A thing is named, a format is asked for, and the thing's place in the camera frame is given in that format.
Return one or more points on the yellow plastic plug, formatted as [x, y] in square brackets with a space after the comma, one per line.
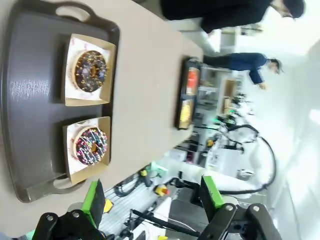
[108, 205]
[162, 190]

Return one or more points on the chocolate donut with gold sprinkles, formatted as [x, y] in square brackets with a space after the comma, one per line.
[80, 75]

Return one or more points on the red glazed donut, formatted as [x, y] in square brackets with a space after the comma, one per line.
[192, 80]

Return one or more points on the person in black cardigan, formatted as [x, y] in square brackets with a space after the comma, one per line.
[225, 12]

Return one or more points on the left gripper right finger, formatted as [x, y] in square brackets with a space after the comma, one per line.
[212, 195]

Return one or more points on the person in navy jacket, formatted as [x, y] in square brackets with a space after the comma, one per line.
[245, 62]

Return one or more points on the chocolate donut with coloured sprinkles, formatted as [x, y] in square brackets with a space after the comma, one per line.
[82, 152]

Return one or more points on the yellow glazed sprinkle donut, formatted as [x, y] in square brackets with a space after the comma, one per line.
[187, 113]

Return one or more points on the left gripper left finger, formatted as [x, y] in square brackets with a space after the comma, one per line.
[96, 200]

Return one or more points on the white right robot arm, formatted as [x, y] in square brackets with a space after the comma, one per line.
[252, 160]

